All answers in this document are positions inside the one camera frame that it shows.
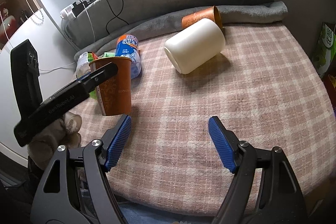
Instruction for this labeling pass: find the orange patterned paper cup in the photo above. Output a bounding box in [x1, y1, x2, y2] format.
[89, 57, 131, 116]

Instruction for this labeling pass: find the white plastic cup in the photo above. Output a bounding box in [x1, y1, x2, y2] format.
[164, 18, 226, 75]

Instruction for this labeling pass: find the gloved left hand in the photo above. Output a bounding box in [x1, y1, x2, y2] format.
[27, 112, 82, 170]

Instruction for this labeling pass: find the clear bottle red-green label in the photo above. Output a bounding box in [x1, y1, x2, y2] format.
[76, 52, 98, 79]

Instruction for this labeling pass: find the green tea bottle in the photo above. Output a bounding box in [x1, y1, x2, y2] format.
[90, 52, 116, 100]

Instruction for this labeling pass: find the red white vase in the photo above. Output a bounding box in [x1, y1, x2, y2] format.
[0, 7, 18, 45]

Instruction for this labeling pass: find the blue orange-capped bottle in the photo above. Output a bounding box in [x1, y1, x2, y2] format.
[115, 34, 142, 79]

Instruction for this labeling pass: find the wooden shelf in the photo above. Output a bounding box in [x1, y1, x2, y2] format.
[1, 0, 45, 48]

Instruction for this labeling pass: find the white power strip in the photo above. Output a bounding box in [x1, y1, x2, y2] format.
[60, 2, 79, 20]

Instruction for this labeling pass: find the pink plaid blanket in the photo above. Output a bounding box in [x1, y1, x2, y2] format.
[68, 23, 336, 217]

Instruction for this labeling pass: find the green snack box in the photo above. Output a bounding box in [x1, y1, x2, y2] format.
[311, 22, 335, 78]

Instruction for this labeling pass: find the grey folded blanket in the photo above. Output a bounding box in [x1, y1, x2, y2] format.
[74, 1, 288, 61]

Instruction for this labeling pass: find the black cable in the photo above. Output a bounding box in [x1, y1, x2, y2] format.
[76, 0, 130, 36]

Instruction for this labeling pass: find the white cable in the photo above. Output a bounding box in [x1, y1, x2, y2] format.
[0, 0, 96, 74]

